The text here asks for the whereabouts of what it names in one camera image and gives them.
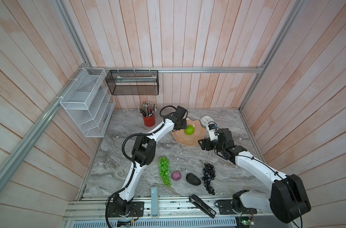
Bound green bumpy fake fruit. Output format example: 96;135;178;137
184;125;195;135

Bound black grape bunch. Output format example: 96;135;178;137
202;163;216;195

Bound dark fake avocado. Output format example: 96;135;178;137
186;173;201;186

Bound green grape bunch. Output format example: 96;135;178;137
159;156;171;187

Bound purple fake fruit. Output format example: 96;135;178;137
172;171;182;181

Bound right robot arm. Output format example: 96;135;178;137
198;123;311;223

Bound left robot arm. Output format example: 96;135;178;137
106;105;188;216

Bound pink scalloped fruit bowl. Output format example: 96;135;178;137
172;119;207;146

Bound white round clock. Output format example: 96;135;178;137
200;116;214;127

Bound red pen cup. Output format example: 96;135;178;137
143;114;156;127

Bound pens in cup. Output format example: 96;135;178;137
138;102;157;118

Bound black stapler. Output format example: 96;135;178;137
189;194;216;219

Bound light blue flat device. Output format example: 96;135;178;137
151;186;159;218

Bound green circuit board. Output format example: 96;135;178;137
237;218;255;228

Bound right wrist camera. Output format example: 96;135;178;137
206;121;218;141

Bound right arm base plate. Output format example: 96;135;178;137
214;199;257;215

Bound black mesh wall basket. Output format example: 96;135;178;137
106;69;160;96

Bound black corrugated cable hose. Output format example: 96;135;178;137
105;105;178;228

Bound white mesh wall organizer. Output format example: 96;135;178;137
60;67;116;138

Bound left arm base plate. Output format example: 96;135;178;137
105;201;144;218

